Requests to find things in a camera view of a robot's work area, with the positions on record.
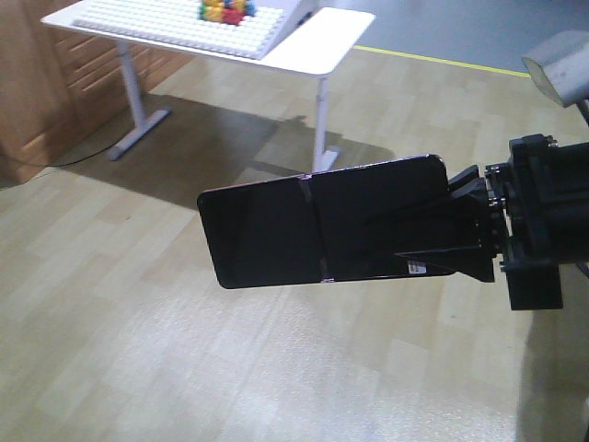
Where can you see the white sloped peg board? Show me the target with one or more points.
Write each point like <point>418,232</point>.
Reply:
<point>177,23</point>

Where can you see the colourful toy blocks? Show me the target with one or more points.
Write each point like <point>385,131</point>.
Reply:
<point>231,12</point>

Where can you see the wooden drawer cabinet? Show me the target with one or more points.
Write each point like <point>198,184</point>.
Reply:
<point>57,87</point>

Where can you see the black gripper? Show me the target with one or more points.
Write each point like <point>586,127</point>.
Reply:
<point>541,197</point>

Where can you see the black smartphone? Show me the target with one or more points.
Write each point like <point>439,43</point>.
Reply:
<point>332,226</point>

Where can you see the white adjustable desk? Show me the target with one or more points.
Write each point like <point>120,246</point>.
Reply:
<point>314,49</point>

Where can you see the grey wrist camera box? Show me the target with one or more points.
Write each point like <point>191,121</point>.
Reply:
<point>559,67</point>

